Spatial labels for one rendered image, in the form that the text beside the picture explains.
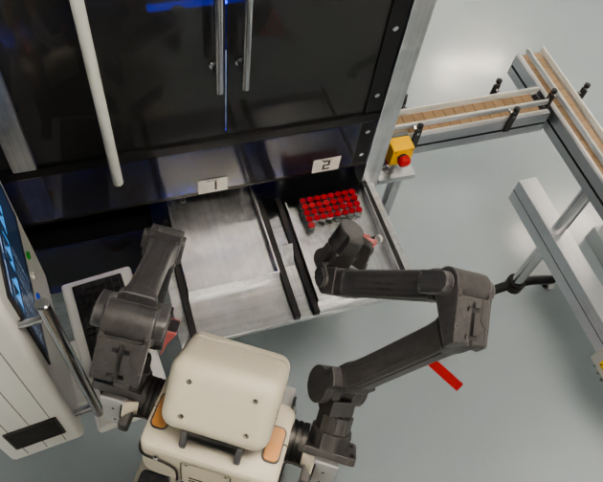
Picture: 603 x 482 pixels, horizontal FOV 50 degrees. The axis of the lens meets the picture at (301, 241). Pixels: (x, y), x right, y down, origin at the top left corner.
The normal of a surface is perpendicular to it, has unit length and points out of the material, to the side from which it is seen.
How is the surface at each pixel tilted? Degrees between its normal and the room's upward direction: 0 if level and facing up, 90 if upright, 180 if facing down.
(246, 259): 0
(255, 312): 0
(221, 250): 0
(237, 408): 48
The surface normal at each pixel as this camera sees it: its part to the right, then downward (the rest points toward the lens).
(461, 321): 0.50, -0.06
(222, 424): -0.13, 0.23
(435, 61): 0.10, -0.53
